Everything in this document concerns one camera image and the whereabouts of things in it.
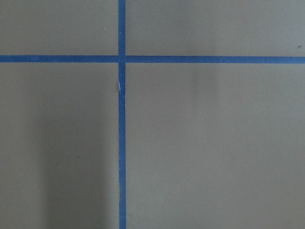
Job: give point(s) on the blue tape strip lengthwise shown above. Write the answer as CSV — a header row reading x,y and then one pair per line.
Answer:
x,y
122,110

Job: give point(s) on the blue tape strip crosswise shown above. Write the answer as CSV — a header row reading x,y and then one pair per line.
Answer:
x,y
152,59

